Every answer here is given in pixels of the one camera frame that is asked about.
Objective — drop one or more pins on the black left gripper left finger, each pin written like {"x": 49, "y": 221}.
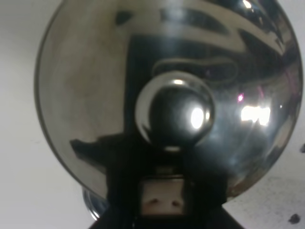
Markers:
{"x": 114, "y": 218}

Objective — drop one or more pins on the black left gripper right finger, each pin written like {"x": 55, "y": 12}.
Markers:
{"x": 217, "y": 218}

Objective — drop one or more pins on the stainless steel teapot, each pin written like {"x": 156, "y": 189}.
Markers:
{"x": 168, "y": 108}

